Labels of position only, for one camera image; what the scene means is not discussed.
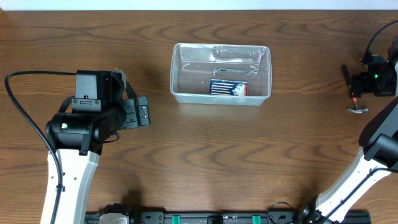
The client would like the small claw hammer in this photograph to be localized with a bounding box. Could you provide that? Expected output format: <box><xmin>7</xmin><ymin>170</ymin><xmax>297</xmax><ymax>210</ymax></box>
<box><xmin>341</xmin><ymin>64</ymin><xmax>369</xmax><ymax>114</ymax></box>

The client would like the silver wrench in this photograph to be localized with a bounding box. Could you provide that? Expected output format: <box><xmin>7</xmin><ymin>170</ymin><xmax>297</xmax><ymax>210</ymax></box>
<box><xmin>211</xmin><ymin>68</ymin><xmax>259</xmax><ymax>75</ymax></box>

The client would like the blue drill bit case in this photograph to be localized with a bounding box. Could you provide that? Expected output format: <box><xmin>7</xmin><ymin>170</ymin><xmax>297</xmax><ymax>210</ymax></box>
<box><xmin>210</xmin><ymin>79</ymin><xmax>248</xmax><ymax>96</ymax></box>

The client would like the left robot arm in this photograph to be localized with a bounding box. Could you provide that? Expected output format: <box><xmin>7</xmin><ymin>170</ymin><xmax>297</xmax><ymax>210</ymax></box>
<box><xmin>41</xmin><ymin>70</ymin><xmax>150</xmax><ymax>223</ymax></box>

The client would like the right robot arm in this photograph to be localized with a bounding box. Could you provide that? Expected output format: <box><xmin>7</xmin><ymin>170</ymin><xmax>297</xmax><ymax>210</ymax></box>
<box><xmin>294</xmin><ymin>40</ymin><xmax>397</xmax><ymax>223</ymax></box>

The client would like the clear plastic container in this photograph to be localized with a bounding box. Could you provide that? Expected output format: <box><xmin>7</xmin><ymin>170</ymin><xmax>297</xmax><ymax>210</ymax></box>
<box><xmin>170</xmin><ymin>43</ymin><xmax>272</xmax><ymax>106</ymax></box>

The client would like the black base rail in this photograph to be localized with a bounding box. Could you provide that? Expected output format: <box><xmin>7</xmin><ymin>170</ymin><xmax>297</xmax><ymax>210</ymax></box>
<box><xmin>85</xmin><ymin>203</ymin><xmax>371</xmax><ymax>224</ymax></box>

